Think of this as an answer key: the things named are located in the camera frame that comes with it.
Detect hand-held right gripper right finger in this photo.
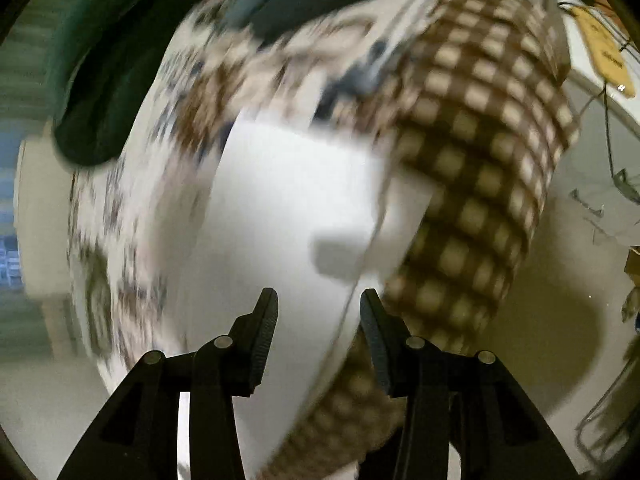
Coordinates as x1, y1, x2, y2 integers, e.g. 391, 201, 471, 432
359, 288, 582, 480

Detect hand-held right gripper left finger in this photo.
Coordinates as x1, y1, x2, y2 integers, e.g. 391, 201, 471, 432
56, 287, 279, 480

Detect white pants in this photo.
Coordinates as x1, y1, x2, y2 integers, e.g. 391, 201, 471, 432
167, 109, 437, 480

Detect brown checkered blanket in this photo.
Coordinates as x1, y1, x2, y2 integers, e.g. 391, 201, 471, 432
257, 0, 582, 480

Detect floral patterned bed sheet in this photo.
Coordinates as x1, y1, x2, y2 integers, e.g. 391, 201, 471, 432
66, 0, 453, 386

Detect cardboard box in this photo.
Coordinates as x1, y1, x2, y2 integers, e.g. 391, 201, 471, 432
624, 245, 640, 286

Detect dark green cloth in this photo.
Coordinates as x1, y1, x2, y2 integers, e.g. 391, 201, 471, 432
49, 0, 203, 169

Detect wire rack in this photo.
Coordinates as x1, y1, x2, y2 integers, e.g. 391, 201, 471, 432
574, 355, 640, 467

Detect black cable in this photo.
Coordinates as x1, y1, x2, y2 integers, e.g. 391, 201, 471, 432
599, 85, 632, 196

